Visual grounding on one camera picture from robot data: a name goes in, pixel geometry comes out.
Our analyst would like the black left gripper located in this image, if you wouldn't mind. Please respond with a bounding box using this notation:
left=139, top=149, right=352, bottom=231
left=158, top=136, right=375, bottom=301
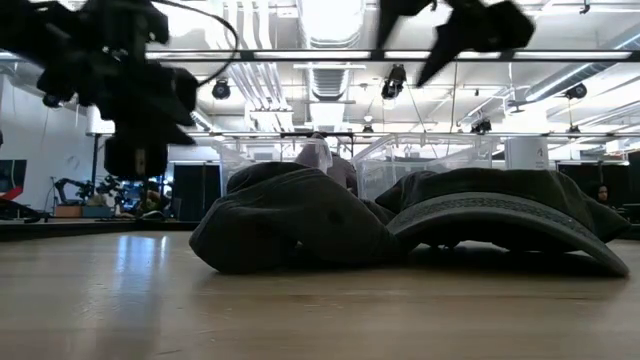
left=36, top=48, right=200, bottom=181

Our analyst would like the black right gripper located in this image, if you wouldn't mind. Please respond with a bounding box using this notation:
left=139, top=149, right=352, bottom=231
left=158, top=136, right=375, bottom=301
left=376, top=0, right=537, bottom=89

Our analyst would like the dark olive cap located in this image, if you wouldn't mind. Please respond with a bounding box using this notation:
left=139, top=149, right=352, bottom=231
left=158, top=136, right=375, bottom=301
left=188, top=161, right=632, bottom=278

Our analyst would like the black upright pole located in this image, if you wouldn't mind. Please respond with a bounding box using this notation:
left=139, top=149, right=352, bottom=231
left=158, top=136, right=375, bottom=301
left=90, top=132, right=100, bottom=202

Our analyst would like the clear plastic storage bin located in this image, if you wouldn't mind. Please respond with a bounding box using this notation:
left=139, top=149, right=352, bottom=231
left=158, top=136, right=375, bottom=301
left=351, top=132, right=497, bottom=202
left=213, top=136, right=335, bottom=197

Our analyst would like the person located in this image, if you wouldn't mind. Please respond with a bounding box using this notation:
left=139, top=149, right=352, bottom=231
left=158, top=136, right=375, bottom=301
left=592, top=182, right=617, bottom=208
left=293, top=131, right=360, bottom=196

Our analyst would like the white cylindrical container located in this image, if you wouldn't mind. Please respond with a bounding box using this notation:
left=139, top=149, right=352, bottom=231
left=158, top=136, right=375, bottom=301
left=503, top=136, right=550, bottom=171

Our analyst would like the black overhead frame bar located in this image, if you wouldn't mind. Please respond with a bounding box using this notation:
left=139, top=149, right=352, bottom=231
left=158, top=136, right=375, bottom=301
left=143, top=48, right=640, bottom=63

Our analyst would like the thin black horizontal rail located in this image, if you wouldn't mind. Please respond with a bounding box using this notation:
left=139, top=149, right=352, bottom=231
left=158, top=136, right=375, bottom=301
left=185, top=131, right=640, bottom=139

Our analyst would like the dark wall monitor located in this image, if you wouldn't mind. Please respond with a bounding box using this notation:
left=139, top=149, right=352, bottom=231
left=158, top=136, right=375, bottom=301
left=0, top=158, right=28, bottom=195

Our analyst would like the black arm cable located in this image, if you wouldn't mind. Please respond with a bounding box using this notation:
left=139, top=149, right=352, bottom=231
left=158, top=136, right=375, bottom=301
left=149, top=0, right=240, bottom=87

